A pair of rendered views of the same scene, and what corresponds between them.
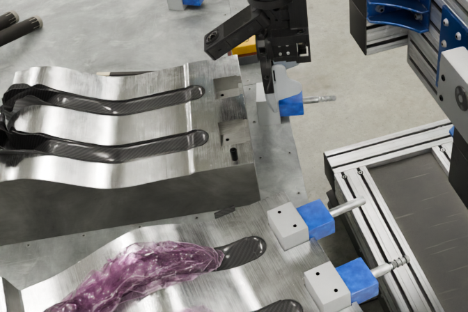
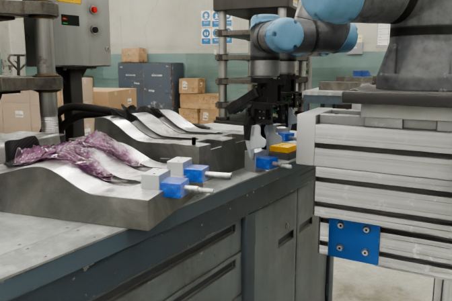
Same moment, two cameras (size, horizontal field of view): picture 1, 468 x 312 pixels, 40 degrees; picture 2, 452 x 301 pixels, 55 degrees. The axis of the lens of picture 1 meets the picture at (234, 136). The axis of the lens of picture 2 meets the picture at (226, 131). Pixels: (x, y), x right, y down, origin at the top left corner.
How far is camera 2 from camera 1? 77 cm
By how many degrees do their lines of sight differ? 44
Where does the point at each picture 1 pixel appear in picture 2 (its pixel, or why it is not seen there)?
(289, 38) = (262, 105)
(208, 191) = not seen: hidden behind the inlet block
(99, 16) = not seen: hidden behind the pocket
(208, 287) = (115, 163)
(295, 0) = (272, 83)
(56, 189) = (117, 131)
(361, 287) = (169, 182)
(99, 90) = (183, 125)
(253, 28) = (249, 96)
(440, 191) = not seen: outside the picture
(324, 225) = (194, 170)
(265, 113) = (248, 161)
